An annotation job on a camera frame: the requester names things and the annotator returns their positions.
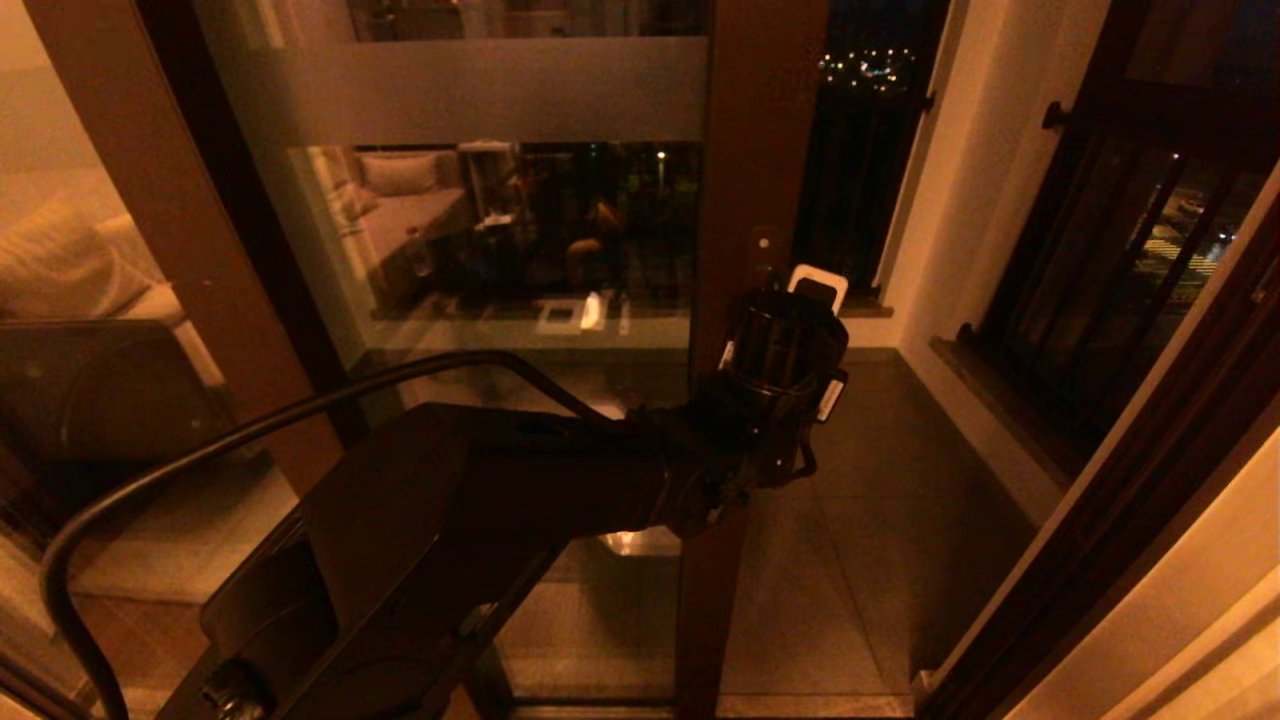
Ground brown framed sliding glass door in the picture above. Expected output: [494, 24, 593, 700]
[195, 0, 831, 720]

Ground dark brown door jamb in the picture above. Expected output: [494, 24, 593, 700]
[915, 190, 1280, 720]

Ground brown framed fixed glass panel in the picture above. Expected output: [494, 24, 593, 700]
[0, 0, 516, 720]

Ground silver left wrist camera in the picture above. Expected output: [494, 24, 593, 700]
[787, 263, 849, 311]

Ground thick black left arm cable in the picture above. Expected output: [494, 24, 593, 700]
[40, 350, 601, 720]

